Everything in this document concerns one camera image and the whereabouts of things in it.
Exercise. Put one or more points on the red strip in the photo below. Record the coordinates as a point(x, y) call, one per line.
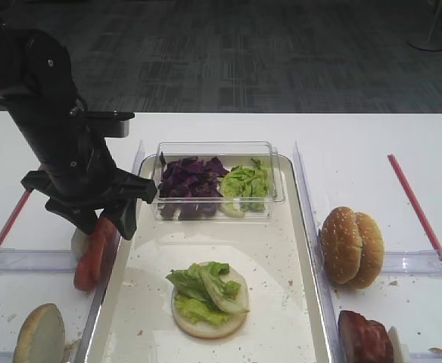
point(13, 216)
point(416, 205)

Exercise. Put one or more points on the red strip right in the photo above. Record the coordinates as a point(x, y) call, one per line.
point(416, 205)

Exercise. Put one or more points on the white pusher block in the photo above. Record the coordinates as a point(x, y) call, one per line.
point(80, 244)
point(400, 350)

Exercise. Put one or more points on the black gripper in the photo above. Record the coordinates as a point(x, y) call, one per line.
point(79, 176)

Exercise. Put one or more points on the purple cabbage pieces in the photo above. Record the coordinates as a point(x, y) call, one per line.
point(188, 178)

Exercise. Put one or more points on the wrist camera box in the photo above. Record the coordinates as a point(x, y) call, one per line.
point(109, 124)

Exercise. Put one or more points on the sesame bun right one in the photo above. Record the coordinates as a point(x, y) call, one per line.
point(372, 255)

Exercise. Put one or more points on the sesame bun one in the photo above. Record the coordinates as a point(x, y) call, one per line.
point(372, 255)
point(341, 245)

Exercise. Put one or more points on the green lettuce pieces in container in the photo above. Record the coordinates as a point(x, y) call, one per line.
point(246, 182)

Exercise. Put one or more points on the sesame bun left one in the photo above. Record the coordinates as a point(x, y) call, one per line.
point(341, 245)

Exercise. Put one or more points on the clear cross rail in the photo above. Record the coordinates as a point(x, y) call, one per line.
point(422, 262)
point(36, 261)

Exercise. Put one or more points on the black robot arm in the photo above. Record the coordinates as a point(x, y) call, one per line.
point(36, 84)

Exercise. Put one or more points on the bottom bun on tray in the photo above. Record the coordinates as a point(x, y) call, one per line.
point(240, 287)

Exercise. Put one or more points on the clear plastic container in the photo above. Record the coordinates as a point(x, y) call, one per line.
point(231, 154)

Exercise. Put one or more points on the lettuce leaf on bun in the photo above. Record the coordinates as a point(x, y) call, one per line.
point(202, 291)

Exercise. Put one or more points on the white stand base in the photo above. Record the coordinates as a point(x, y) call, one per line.
point(432, 40)

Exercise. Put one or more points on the sliced bun half left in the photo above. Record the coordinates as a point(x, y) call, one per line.
point(41, 337)

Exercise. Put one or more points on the white pusher block right lower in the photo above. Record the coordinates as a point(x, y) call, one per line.
point(400, 350)

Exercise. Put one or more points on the white pusher block left upper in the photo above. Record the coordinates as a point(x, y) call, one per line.
point(80, 244)

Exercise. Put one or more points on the clear divider rail left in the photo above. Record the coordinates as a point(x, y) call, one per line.
point(100, 295)

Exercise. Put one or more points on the red strip left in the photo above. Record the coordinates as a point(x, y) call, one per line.
point(13, 216)

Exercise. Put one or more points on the clear cross rail right upper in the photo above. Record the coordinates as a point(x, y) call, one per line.
point(422, 262)

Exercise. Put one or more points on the clear cross rail left upper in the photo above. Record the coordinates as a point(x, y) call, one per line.
point(36, 261)

